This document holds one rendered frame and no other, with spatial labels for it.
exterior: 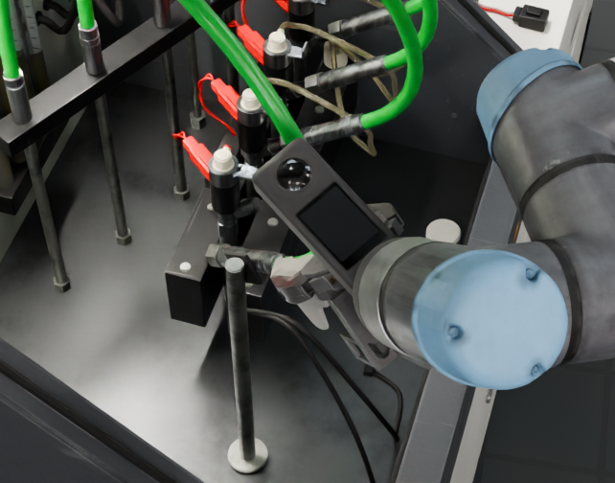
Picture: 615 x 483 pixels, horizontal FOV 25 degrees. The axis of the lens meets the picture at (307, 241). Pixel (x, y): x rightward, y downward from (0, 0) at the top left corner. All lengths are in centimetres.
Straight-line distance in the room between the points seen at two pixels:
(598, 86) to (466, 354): 23
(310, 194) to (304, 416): 54
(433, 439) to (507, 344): 53
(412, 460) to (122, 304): 41
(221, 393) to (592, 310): 71
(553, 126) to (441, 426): 48
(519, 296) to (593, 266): 7
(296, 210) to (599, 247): 21
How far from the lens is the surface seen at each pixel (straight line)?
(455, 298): 76
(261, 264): 114
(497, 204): 146
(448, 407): 131
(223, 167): 127
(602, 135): 89
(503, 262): 76
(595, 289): 81
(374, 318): 86
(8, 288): 156
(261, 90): 99
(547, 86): 91
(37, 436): 104
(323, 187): 93
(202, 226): 139
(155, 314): 152
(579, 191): 86
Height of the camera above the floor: 207
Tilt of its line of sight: 52 degrees down
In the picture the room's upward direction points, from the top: straight up
